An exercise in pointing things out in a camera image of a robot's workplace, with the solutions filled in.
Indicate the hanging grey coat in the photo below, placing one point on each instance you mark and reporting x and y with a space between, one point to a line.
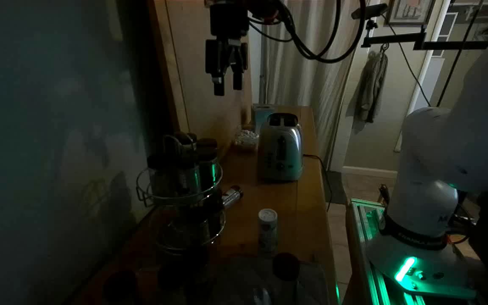
372 85

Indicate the light window curtain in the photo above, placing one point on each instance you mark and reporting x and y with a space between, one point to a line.
301 95

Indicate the small clear lying bottle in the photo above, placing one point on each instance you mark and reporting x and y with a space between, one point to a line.
231 197

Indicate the black camera on mount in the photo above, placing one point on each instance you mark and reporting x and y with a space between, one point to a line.
369 11

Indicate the green lit aluminium base frame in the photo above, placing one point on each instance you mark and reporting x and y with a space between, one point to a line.
369 217

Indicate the white capped spice bottle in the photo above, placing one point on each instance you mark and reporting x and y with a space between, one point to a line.
269 226

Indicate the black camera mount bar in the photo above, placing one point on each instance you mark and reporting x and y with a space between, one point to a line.
391 41

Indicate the black round cup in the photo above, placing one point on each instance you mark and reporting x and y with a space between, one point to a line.
286 267

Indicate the blue cube tissue box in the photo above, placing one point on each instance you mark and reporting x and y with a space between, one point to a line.
262 116

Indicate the stainless steel toaster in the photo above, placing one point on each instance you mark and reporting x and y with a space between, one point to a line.
281 150

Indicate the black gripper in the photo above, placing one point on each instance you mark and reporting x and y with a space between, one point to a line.
230 19

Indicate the framed wall picture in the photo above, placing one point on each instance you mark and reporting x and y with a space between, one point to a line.
409 11

